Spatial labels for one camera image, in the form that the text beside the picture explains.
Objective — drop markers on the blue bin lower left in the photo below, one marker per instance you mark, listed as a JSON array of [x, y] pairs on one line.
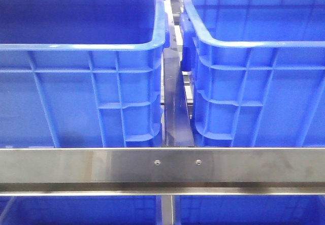
[[83, 210]]

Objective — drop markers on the steel vertical post lower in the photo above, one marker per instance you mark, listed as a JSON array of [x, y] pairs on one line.
[[168, 209]]

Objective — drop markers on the large blue bin left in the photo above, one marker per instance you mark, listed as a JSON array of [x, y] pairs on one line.
[[81, 73]]

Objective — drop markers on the large blue bin right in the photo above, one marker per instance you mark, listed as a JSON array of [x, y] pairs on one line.
[[257, 71]]

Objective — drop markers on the steel divider rail centre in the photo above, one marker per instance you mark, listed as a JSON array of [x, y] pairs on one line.
[[178, 132]]

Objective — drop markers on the large blue bin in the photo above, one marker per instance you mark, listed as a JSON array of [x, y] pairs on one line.
[[81, 73], [257, 71]]

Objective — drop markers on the stainless steel front rail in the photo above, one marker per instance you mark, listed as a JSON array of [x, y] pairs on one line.
[[162, 171]]

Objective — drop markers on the blue bin lower right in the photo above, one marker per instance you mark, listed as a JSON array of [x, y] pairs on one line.
[[264, 209]]

